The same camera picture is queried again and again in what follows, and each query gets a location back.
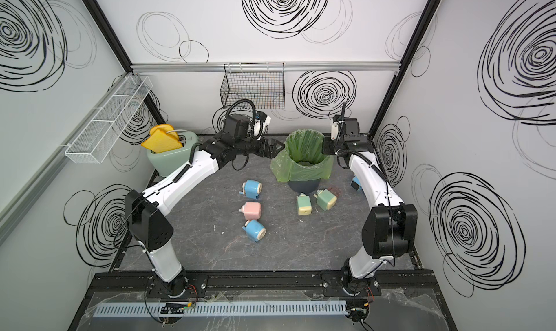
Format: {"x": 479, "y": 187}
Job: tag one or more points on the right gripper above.
{"x": 326, "y": 146}

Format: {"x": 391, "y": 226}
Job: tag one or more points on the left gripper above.
{"x": 271, "y": 148}

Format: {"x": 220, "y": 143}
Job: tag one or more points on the blue sharpener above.
{"x": 355, "y": 184}
{"x": 254, "y": 230}
{"x": 251, "y": 189}

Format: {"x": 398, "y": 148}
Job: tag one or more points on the green sharpener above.
{"x": 304, "y": 204}
{"x": 325, "y": 199}

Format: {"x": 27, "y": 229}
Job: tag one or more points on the green sharpener bottom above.
{"x": 304, "y": 204}

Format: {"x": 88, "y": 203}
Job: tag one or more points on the pink pencil sharpener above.
{"x": 251, "y": 211}

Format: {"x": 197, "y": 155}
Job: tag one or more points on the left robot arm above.
{"x": 146, "y": 212}

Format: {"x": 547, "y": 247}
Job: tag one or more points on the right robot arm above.
{"x": 390, "y": 228}

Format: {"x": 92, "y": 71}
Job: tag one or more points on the bin with green bag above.
{"x": 301, "y": 164}

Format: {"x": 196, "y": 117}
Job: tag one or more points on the mint green toaster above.
{"x": 167, "y": 162}

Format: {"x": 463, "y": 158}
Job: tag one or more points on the yellow toy toast slice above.
{"x": 162, "y": 138}

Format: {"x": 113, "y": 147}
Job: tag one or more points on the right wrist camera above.
{"x": 335, "y": 128}

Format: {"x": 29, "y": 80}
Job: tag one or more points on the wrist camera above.
{"x": 335, "y": 128}
{"x": 261, "y": 125}

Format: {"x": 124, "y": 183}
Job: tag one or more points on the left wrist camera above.
{"x": 261, "y": 125}

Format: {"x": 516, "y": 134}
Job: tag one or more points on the black wire basket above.
{"x": 262, "y": 83}

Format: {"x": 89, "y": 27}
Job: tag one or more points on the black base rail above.
{"x": 202, "y": 284}

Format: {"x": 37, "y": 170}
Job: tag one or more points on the white wire shelf basket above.
{"x": 95, "y": 141}

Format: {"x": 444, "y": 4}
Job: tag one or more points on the grey slotted cable duct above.
{"x": 221, "y": 309}

